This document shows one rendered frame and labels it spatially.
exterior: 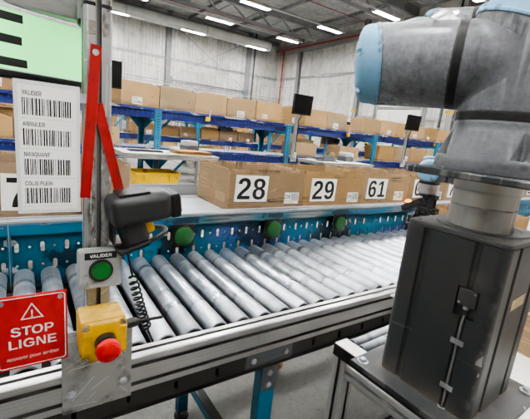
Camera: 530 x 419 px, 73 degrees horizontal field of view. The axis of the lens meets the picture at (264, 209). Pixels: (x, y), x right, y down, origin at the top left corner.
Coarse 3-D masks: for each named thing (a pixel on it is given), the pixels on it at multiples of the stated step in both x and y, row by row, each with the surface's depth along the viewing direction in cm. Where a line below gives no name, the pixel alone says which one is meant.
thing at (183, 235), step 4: (180, 228) 128; (184, 228) 128; (188, 228) 129; (176, 232) 127; (180, 232) 127; (184, 232) 128; (188, 232) 129; (192, 232) 130; (176, 236) 127; (180, 236) 127; (184, 236) 128; (188, 236) 129; (192, 236) 130; (176, 240) 127; (180, 240) 128; (184, 240) 129; (188, 240) 130; (180, 244) 128; (184, 244) 129
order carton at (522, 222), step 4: (436, 208) 183; (440, 208) 181; (444, 208) 193; (448, 208) 194; (440, 212) 181; (444, 212) 179; (520, 216) 184; (524, 216) 183; (516, 220) 175; (520, 220) 177; (524, 220) 179; (528, 220) 181; (516, 224) 176; (520, 224) 178; (524, 224) 180; (520, 228) 178; (524, 228) 180
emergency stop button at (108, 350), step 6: (102, 342) 57; (108, 342) 57; (114, 342) 57; (96, 348) 57; (102, 348) 56; (108, 348) 57; (114, 348) 57; (120, 348) 58; (96, 354) 56; (102, 354) 56; (108, 354) 57; (114, 354) 57; (102, 360) 57; (108, 360) 57
